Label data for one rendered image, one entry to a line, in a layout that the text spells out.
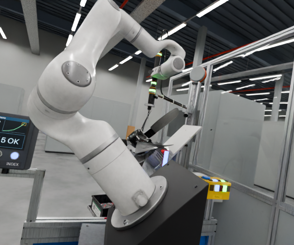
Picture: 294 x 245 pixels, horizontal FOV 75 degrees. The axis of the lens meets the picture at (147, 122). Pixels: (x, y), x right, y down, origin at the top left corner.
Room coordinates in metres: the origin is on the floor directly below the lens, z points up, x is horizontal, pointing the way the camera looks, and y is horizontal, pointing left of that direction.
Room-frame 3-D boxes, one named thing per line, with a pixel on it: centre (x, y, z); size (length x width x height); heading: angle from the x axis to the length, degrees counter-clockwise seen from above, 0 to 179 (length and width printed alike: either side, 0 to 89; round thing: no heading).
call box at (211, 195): (1.02, -0.40, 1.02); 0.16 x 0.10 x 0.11; 110
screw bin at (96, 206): (1.02, 0.09, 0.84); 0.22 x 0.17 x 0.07; 124
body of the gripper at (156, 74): (1.16, -0.04, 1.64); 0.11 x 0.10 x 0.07; 20
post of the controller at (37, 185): (0.75, 0.38, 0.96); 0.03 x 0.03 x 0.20; 20
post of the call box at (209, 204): (1.02, -0.40, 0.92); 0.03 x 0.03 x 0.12; 20
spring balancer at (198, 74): (1.85, -0.42, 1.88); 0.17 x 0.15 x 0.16; 20
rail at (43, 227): (0.89, -0.03, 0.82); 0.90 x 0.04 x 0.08; 110
